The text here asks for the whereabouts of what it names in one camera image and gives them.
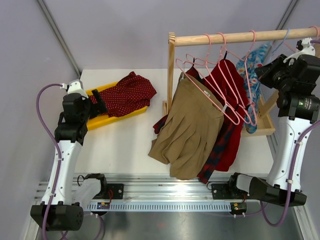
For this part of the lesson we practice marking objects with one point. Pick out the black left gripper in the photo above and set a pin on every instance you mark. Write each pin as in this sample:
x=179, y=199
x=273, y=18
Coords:
x=100, y=104

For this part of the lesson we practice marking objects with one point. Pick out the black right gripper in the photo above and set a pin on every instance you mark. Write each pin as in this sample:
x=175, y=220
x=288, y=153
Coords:
x=264, y=73

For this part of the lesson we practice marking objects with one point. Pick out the dark red polka-dot skirt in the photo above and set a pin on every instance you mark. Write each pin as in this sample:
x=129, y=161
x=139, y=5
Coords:
x=130, y=94

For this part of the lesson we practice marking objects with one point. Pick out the light blue wire hanger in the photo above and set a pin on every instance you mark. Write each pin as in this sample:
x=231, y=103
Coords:
x=282, y=42

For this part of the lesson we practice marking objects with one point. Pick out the blue floral skirt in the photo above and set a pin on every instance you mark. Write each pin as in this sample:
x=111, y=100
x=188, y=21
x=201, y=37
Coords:
x=255, y=60

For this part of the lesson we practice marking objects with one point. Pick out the pink hanger of polka-dot skirt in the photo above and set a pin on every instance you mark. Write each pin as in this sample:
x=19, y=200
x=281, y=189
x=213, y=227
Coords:
x=317, y=29

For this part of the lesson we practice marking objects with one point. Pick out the pink hanger of red skirt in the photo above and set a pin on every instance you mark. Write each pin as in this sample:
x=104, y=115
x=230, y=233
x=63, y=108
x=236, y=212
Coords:
x=251, y=104

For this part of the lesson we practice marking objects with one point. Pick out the plain red skirt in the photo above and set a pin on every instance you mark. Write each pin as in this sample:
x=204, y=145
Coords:
x=230, y=130

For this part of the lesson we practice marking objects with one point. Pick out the pink hanger of plaid skirt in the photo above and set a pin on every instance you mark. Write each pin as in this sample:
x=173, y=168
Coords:
x=235, y=113

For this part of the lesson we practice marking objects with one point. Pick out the red plaid skirt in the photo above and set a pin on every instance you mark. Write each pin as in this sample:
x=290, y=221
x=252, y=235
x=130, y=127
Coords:
x=215, y=150

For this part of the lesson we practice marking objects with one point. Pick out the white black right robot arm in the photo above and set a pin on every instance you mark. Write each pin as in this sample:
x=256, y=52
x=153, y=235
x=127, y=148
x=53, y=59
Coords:
x=298, y=114

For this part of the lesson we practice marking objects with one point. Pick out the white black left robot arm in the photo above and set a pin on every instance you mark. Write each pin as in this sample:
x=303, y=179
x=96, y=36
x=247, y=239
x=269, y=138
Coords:
x=60, y=208

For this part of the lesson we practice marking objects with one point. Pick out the tan pleated skirt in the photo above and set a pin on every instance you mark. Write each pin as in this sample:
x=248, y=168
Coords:
x=190, y=125

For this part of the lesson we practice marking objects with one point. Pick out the yellow plastic tray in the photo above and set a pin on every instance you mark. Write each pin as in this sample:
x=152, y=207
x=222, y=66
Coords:
x=103, y=120

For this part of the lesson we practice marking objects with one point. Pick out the wooden clothes rack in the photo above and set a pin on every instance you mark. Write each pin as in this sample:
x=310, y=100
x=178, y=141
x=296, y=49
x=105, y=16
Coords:
x=265, y=124

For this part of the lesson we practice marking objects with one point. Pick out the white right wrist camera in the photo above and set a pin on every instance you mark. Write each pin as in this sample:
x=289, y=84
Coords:
x=305, y=47

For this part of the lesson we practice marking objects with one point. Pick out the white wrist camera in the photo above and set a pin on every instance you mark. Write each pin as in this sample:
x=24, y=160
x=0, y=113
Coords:
x=75, y=86
x=305, y=47

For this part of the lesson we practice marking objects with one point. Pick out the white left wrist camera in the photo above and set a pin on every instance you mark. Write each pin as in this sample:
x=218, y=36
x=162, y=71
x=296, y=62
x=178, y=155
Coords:
x=75, y=86

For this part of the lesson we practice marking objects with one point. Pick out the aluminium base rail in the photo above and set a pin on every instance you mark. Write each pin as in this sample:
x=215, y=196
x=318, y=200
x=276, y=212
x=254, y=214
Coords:
x=143, y=194

